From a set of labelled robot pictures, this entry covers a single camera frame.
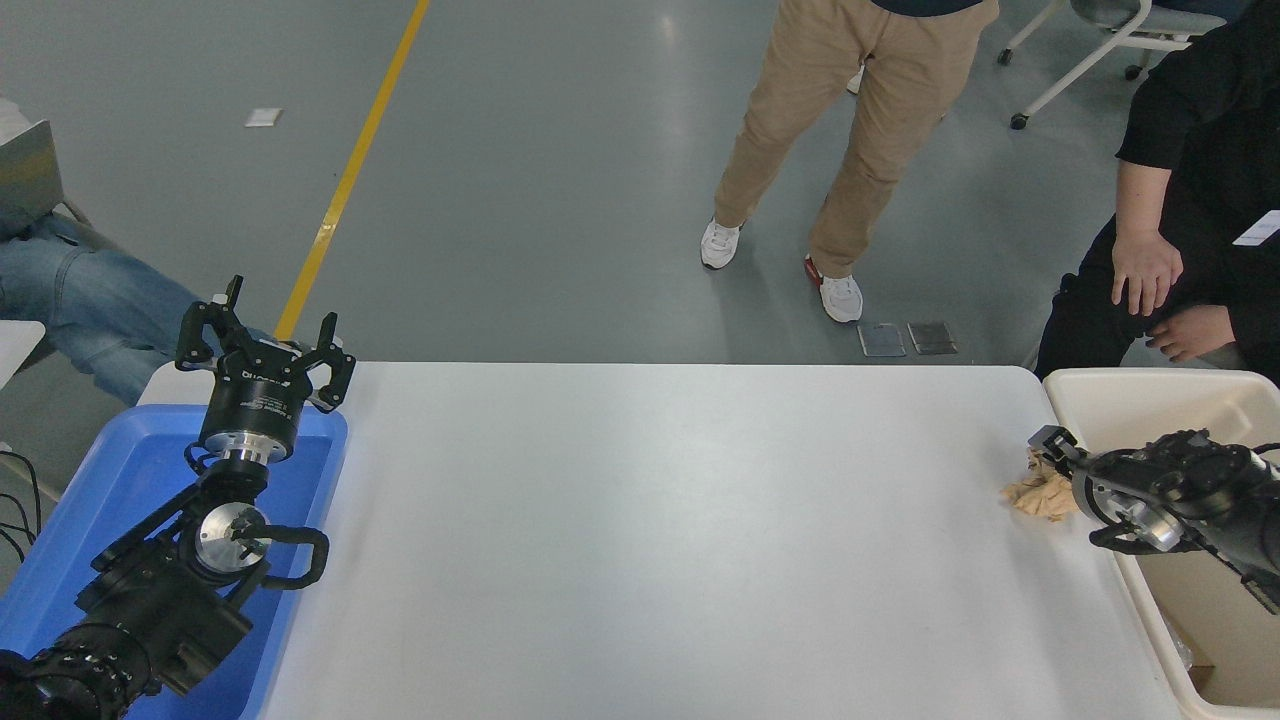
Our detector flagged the person's left hand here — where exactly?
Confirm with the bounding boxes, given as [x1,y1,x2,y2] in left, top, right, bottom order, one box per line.
[1147,304,1238,364]

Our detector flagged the black cable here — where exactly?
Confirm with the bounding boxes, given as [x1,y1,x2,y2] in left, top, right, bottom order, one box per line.
[0,490,27,566]
[0,450,43,533]

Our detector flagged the grey laptop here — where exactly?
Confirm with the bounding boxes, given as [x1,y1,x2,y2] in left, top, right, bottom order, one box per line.
[0,120,64,239]

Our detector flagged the white board corner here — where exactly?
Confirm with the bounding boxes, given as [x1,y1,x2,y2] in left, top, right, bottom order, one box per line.
[0,320,47,389]

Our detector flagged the seated person with laptop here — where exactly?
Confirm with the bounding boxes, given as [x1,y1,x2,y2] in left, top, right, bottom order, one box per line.
[0,97,276,406]

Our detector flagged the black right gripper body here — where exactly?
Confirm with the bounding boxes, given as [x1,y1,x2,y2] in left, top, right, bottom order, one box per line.
[1072,448,1153,531]

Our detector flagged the person in tan trousers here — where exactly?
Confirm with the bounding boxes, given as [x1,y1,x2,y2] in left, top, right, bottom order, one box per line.
[700,0,1001,324]

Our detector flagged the large pale plastic bin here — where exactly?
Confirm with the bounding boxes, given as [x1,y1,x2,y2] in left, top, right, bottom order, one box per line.
[1042,368,1280,720]

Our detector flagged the person's right hand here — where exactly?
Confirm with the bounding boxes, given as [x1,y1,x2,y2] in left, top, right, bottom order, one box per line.
[1111,228,1185,317]

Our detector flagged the white wheeled chair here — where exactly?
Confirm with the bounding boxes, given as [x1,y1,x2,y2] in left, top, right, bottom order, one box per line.
[998,0,1227,131]

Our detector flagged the blue plastic tray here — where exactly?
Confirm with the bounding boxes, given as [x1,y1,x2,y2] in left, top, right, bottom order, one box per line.
[0,403,349,720]

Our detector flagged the tan paper ball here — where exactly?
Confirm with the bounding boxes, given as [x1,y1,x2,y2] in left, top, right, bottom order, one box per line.
[1002,450,1081,523]

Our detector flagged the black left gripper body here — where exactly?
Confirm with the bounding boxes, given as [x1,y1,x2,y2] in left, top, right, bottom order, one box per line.
[203,342,317,449]

